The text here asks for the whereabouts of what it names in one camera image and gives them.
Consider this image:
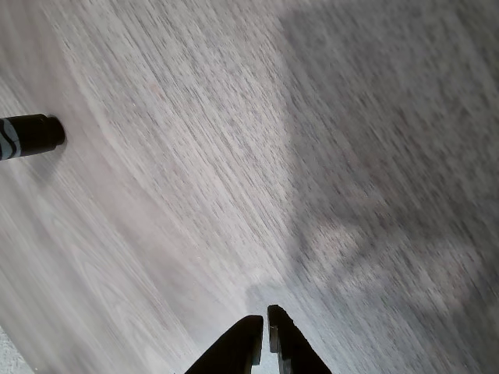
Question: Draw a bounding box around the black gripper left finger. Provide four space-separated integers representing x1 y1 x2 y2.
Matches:
185 315 265 374

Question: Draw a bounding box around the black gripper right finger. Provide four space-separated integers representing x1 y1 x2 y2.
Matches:
267 304 332 374

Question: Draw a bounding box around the blue capped black marker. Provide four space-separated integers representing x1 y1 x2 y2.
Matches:
0 113 66 164

